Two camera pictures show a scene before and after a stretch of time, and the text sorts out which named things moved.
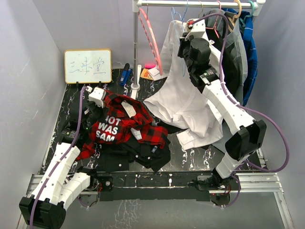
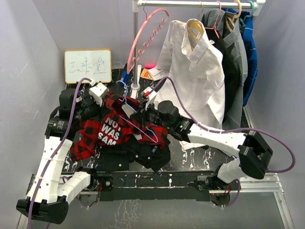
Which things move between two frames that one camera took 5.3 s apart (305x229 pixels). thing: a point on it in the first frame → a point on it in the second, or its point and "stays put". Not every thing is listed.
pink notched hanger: (156, 44) → (142, 25)
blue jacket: (246, 21) stays put
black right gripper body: (183, 51) → (149, 114)
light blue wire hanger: (172, 10) → (156, 140)
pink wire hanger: (214, 26) stays put
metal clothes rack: (258, 6) stays put
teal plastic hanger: (243, 22) stays put
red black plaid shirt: (121, 119) stays put
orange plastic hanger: (232, 19) stays put
